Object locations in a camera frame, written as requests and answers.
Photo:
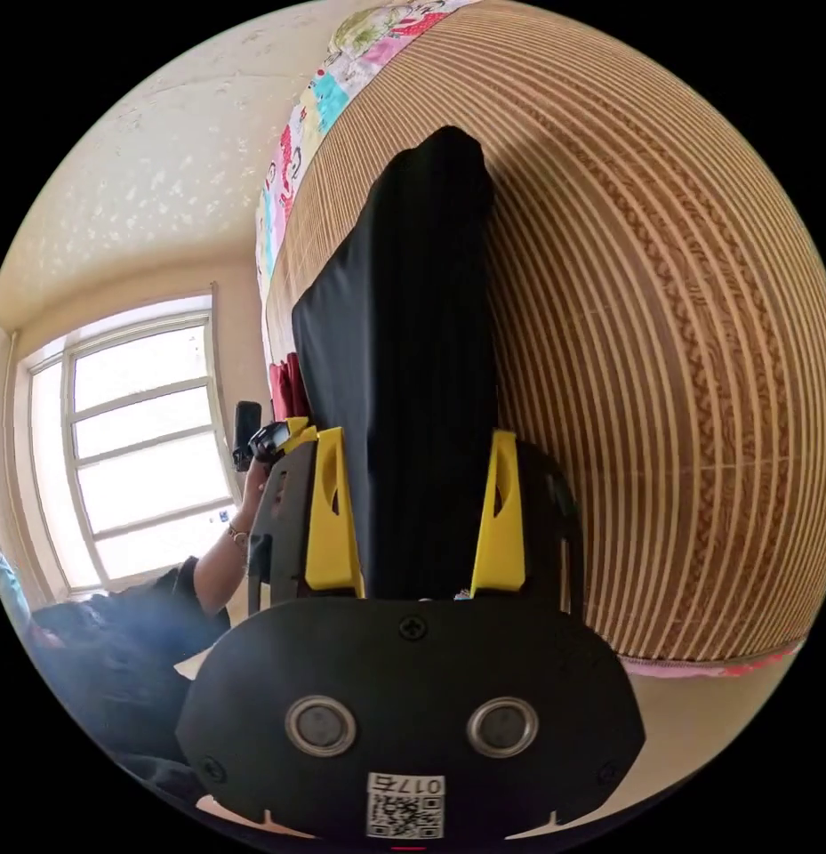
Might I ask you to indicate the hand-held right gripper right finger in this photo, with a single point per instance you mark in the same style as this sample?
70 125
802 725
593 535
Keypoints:
502 540

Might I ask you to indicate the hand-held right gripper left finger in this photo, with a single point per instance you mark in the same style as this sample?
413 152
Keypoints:
327 534

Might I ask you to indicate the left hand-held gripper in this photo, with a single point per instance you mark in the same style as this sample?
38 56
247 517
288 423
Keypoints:
271 440

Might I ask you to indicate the black pants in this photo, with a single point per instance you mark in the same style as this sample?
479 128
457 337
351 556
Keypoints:
412 347

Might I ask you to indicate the person's left forearm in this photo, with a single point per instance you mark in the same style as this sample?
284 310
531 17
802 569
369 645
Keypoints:
222 567

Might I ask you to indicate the person's left hand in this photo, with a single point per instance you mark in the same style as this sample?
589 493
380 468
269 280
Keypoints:
255 497

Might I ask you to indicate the red cloth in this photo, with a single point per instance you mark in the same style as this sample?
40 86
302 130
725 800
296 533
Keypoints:
286 390

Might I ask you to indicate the window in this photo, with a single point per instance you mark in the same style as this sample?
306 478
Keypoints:
142 447

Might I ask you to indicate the person's body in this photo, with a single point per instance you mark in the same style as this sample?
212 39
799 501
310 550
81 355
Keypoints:
112 667

